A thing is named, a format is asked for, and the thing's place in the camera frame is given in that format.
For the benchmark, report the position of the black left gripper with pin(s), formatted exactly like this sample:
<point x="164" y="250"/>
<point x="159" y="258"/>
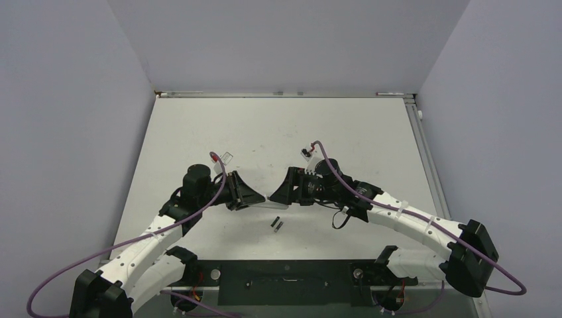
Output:
<point x="240" y="195"/>

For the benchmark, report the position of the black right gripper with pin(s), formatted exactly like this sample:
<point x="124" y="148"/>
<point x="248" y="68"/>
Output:
<point x="286" y="194"/>

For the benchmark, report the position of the blue AAA battery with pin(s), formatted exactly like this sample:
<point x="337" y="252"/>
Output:
<point x="275" y="221"/>

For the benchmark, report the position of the white remote control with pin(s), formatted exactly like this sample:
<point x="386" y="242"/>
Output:
<point x="268" y="204"/>

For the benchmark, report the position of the green AAA battery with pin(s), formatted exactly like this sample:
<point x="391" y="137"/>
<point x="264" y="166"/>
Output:
<point x="277" y="228"/>

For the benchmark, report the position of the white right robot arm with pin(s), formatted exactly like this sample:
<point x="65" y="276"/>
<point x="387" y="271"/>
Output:
<point x="463" y="254"/>

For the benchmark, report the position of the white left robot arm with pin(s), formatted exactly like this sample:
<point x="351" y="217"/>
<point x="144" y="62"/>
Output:
<point x="154" y="261"/>

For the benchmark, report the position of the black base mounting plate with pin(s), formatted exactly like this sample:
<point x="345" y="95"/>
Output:
<point x="293" y="282"/>

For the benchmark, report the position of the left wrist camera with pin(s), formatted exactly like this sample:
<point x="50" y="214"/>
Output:
<point x="225" y="158"/>

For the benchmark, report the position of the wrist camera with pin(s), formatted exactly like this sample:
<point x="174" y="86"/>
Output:
<point x="313" y="157"/>
<point x="225" y="158"/>

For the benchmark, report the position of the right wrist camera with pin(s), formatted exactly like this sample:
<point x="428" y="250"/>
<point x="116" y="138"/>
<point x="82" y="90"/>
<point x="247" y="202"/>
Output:
<point x="313" y="157"/>

